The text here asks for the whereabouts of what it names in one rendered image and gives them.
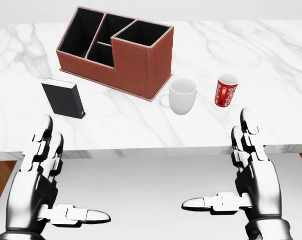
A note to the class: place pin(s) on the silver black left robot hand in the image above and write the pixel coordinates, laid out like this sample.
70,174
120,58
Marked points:
23,190

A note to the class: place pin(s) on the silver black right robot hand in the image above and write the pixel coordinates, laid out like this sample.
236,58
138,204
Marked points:
263,185

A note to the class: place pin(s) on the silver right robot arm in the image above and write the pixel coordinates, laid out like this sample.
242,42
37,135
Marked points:
268,228

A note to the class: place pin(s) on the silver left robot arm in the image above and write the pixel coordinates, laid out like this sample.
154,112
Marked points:
18,235

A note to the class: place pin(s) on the red patterned mug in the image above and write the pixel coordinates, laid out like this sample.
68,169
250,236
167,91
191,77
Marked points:
225,91

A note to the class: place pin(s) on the white mug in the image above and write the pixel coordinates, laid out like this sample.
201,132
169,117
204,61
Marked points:
182,96

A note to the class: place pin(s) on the red-brown desk caddy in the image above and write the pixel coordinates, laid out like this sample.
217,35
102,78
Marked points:
130,60

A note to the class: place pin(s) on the black box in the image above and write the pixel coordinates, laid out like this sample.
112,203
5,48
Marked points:
63,100

